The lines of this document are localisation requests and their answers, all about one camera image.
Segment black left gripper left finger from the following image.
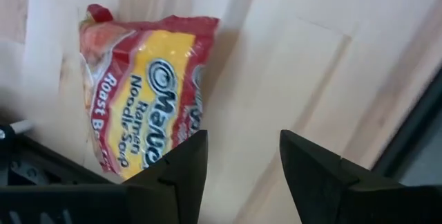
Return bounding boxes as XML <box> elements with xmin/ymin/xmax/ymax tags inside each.
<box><xmin>0</xmin><ymin>129</ymin><xmax>209</xmax><ymax>224</ymax></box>

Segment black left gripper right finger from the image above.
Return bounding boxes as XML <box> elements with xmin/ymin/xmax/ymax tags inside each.
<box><xmin>280</xmin><ymin>129</ymin><xmax>442</xmax><ymax>224</ymax></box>

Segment dark red Maruchan ramen pack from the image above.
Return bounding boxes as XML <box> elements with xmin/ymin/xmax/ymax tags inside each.
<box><xmin>78</xmin><ymin>3</ymin><xmax>221</xmax><ymax>182</ymax></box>

